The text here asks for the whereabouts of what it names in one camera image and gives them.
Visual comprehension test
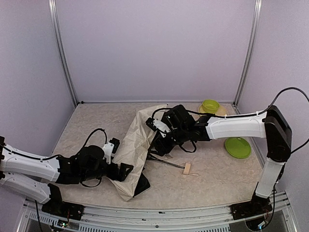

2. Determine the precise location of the beige folding umbrella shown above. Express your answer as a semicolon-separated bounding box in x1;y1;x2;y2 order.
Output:
112;104;169;202

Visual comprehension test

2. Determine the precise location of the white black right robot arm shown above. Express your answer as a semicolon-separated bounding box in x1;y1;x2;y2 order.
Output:
146;104;292;199

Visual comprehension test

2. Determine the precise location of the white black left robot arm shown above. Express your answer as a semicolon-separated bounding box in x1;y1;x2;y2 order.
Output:
0;137;134;204

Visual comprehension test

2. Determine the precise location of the green plastic bowl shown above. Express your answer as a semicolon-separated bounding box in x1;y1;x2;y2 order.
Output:
202;99;220;114

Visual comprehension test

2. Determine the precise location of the beige round plate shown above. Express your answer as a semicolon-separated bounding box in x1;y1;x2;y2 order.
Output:
198;104;229;116

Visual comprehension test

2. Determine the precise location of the green flat plate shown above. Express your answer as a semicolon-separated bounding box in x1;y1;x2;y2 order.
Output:
225;137;252;159

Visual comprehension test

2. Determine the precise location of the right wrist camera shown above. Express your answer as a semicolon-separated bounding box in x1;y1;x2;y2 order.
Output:
146;117;170;134

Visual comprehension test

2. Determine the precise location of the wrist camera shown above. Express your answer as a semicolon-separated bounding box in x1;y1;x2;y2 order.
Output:
103;138;120;164
146;117;170;134

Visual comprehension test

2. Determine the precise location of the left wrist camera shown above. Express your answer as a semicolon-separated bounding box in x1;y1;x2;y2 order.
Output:
103;138;120;164

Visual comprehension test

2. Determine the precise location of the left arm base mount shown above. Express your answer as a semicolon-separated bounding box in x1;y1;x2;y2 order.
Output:
42;202;84;221

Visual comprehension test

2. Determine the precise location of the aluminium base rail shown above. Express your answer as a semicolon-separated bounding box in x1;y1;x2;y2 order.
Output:
16;190;297;232

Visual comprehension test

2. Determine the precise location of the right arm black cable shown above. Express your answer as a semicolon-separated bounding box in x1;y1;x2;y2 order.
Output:
265;87;309;155

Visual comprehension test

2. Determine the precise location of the right corner aluminium post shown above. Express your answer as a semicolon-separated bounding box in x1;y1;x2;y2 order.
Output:
233;0;263;107

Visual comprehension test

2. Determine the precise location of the corner aluminium post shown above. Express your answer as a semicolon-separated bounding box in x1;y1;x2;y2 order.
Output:
48;0;79;107
233;0;263;107

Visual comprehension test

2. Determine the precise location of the left corner aluminium post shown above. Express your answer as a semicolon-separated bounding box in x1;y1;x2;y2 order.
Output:
48;0;79;107

